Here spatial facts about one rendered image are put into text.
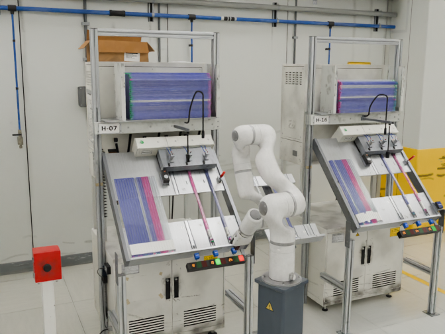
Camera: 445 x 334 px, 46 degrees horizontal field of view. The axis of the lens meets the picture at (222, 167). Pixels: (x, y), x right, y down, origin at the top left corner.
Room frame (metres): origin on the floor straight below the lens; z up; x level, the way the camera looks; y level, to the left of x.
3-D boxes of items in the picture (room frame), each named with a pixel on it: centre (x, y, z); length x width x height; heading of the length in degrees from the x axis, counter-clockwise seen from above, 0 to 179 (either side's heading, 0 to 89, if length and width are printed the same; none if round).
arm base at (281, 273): (2.38, -0.29, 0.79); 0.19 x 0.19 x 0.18
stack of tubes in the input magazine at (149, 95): (3.18, 0.33, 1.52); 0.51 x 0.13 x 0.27; 114
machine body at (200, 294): (3.27, 0.43, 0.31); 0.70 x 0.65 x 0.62; 114
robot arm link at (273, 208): (2.36, -0.26, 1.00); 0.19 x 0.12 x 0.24; 122
